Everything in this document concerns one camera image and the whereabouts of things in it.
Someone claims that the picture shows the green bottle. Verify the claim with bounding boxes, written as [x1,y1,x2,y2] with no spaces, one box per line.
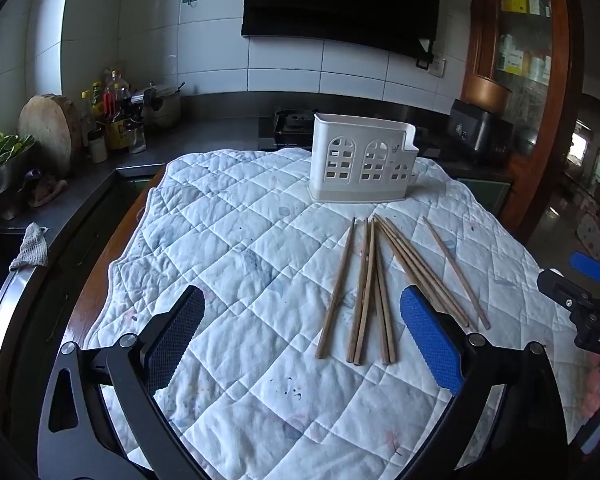
[90,81,106,121]

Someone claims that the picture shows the dark sauce bottle yellow label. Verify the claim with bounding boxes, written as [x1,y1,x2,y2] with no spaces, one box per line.
[105,110,133,152]

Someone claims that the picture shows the green leafy vegetables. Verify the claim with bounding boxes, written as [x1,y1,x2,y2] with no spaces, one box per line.
[0,132,36,173]

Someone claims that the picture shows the steel cooking pot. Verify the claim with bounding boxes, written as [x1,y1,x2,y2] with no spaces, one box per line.
[142,82,184,131]

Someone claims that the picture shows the yellow-capped bottle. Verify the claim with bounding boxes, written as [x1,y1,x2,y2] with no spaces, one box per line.
[80,90,95,148]

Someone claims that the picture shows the set of wooden chopsticks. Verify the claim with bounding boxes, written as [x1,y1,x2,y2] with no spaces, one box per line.
[315,215,492,367]

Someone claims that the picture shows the copper-coloured pot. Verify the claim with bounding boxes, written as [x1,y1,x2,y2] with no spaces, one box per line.
[462,74,514,111]

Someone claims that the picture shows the clear seasoning container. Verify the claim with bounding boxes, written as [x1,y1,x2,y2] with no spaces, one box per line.
[127,122,148,155]

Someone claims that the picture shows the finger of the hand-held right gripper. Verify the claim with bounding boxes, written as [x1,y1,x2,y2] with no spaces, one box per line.
[536,268,600,313]
[569,251,600,285]

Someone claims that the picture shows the green cabinet door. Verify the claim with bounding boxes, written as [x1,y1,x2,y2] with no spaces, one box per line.
[455,177,512,216]

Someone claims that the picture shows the person's right hand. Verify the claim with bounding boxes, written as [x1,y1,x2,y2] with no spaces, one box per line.
[577,360,600,422]

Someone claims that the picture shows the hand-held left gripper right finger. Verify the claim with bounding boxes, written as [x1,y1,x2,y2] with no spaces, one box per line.
[399,284,572,480]

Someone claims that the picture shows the black toaster appliance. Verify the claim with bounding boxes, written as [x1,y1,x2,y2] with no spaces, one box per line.
[447,99,515,164]

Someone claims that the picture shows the grey dish rag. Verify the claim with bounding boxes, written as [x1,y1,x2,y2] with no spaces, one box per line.
[9,222,49,272]

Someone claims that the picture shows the metal bowl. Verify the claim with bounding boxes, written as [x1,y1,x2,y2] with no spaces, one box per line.
[0,147,35,221]

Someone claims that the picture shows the ginger root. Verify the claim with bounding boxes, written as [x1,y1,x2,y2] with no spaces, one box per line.
[30,176,68,208]

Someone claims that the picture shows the small white jar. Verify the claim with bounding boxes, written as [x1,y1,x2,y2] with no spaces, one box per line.
[88,130,108,164]

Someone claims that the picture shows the white plastic utensil holder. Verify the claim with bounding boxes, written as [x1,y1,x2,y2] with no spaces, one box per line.
[307,113,419,205]

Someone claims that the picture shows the round wooden cutting board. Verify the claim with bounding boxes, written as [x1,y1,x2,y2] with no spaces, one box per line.
[18,93,84,178]

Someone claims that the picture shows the black range hood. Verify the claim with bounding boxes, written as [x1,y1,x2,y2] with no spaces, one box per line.
[241,0,476,68]

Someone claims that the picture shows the white quilted mat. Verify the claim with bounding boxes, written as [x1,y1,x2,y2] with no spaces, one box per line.
[87,147,598,480]

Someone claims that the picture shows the wooden glass-door cabinet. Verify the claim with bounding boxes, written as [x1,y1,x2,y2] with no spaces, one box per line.
[460,0,588,246]

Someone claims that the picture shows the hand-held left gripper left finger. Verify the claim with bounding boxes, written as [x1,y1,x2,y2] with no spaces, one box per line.
[37,285,212,480]

